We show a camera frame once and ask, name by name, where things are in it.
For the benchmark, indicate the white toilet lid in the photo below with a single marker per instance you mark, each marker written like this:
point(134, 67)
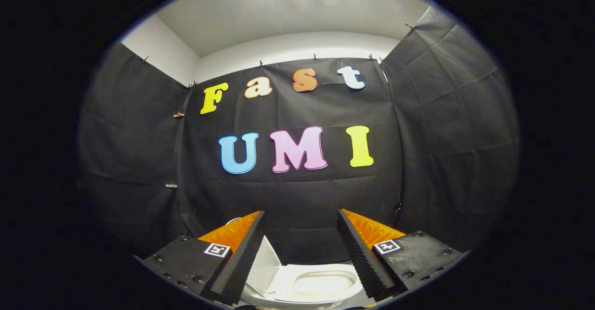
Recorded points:
point(265, 268)

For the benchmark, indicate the black backdrop cloth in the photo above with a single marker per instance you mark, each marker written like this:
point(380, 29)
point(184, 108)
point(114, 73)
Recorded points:
point(302, 194)

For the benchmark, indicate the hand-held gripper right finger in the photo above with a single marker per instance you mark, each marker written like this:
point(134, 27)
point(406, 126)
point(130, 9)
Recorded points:
point(360, 259)

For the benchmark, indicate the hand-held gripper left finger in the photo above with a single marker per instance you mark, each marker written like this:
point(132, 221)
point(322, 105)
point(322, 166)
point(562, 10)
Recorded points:
point(244, 263)

